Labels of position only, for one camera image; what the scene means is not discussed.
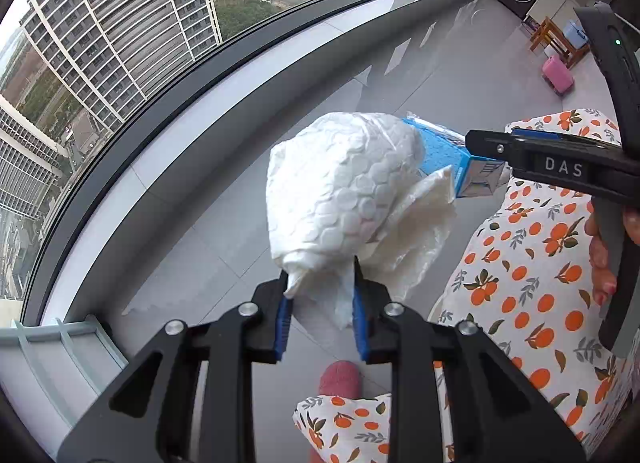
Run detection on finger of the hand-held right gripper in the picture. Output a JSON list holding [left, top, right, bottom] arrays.
[[510, 127, 621, 149], [465, 129, 544, 179]]

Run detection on tall apartment building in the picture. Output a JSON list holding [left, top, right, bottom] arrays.
[[20, 0, 224, 130]]

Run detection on grey apartment block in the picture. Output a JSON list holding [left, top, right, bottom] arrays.
[[0, 93, 69, 224]]

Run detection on person's right hand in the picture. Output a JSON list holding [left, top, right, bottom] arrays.
[[584, 212, 619, 308]]

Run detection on white bubble wrap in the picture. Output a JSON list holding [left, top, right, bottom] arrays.
[[266, 111, 458, 332]]

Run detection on light blue rack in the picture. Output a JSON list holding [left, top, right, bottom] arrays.
[[0, 314, 129, 444]]

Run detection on wooden stool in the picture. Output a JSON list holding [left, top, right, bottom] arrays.
[[530, 17, 591, 69]]

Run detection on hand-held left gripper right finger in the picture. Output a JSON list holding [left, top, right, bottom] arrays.
[[352, 257, 586, 463]]

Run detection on black window frame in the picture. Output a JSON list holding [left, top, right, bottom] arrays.
[[19, 0, 501, 316]]

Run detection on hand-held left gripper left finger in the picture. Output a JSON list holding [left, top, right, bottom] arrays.
[[57, 270, 294, 463]]

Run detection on light blue storage box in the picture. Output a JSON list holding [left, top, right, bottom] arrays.
[[563, 19, 589, 50]]

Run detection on pink stool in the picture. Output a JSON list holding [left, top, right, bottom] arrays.
[[541, 55, 575, 94]]

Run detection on dark pink fuzzy slipper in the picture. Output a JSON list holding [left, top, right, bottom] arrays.
[[319, 362, 365, 402]]

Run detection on blue printed carton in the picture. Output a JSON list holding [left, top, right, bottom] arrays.
[[402, 115, 509, 200]]

